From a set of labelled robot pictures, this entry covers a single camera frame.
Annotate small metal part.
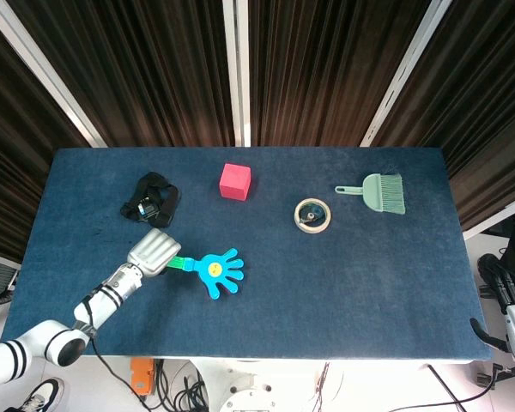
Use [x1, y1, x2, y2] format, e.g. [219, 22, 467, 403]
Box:
[300, 206, 323, 225]

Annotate red thin wires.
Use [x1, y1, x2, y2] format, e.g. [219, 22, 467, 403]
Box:
[311, 362, 331, 407]

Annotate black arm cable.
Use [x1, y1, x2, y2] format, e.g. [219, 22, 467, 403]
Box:
[90, 336, 149, 409]

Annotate green hand brush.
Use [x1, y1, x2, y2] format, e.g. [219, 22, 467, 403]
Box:
[335, 173, 407, 215]

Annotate black cable connector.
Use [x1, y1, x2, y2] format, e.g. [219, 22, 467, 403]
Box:
[476, 362, 515, 388]

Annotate brown pleated curtain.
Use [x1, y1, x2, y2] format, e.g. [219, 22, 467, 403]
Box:
[6, 0, 235, 148]
[246, 0, 433, 148]
[371, 0, 515, 233]
[0, 12, 91, 263]

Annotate thin black cable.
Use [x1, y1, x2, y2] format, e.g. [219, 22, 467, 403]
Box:
[384, 364, 497, 412]

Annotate white aluminium frame post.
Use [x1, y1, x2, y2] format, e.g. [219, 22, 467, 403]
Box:
[0, 0, 108, 148]
[221, 0, 252, 148]
[0, 248, 22, 270]
[359, 0, 454, 148]
[462, 201, 515, 240]

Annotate white black sneaker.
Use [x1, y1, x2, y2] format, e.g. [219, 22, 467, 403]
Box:
[16, 377, 65, 412]

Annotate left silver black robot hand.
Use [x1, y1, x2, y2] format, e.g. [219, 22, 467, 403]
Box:
[126, 227, 182, 278]

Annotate blue hand clapper green handle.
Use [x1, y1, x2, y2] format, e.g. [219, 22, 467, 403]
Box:
[166, 247, 245, 301]

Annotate orange box device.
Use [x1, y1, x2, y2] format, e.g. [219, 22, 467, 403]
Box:
[130, 358, 156, 396]

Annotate black strap headlamp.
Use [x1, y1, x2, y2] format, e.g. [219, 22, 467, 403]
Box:
[119, 171, 182, 229]

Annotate pink foam cube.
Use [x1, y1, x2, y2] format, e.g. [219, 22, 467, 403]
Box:
[219, 162, 252, 202]

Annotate black cable bundle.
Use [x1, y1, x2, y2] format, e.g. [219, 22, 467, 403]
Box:
[139, 360, 211, 412]

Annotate beige masking tape roll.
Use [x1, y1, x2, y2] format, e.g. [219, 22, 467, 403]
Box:
[294, 197, 332, 235]

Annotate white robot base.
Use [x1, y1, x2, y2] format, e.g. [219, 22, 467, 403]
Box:
[191, 358, 344, 412]

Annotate blue felt table cloth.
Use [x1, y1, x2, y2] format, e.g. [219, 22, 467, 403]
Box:
[2, 147, 494, 362]

